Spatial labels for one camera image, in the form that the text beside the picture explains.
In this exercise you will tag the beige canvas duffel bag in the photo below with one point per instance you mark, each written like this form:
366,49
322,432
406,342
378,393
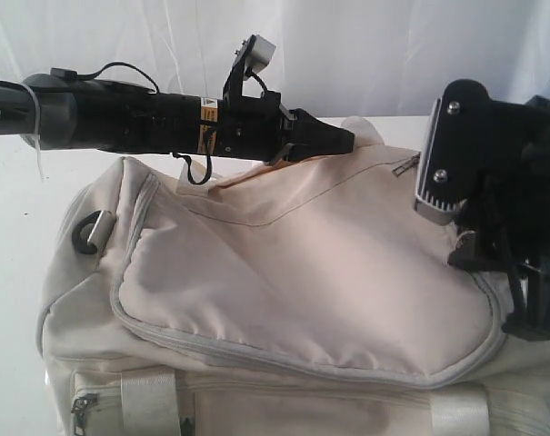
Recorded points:
300,299

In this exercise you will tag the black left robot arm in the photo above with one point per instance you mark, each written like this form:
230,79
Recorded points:
63,111

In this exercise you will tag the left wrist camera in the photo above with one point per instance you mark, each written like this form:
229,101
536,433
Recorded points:
252,58

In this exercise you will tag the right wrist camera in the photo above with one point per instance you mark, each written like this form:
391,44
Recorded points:
447,171

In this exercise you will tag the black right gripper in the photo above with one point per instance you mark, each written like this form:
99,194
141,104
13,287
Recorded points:
501,117

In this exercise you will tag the white backdrop curtain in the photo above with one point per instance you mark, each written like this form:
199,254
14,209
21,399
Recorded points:
332,58

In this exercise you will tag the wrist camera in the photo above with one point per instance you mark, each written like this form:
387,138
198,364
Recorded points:
447,171
252,58

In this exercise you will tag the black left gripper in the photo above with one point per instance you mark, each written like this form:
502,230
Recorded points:
256,128

